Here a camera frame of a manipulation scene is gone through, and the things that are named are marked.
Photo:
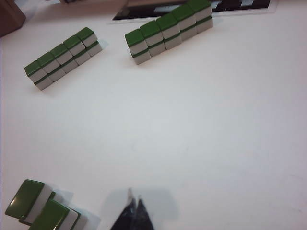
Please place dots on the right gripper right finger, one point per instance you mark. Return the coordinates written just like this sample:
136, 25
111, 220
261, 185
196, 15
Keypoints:
144, 218

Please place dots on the brown cardboard box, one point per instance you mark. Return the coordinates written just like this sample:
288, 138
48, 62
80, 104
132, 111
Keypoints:
10, 16

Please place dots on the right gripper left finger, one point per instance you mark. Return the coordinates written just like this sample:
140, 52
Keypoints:
127, 216

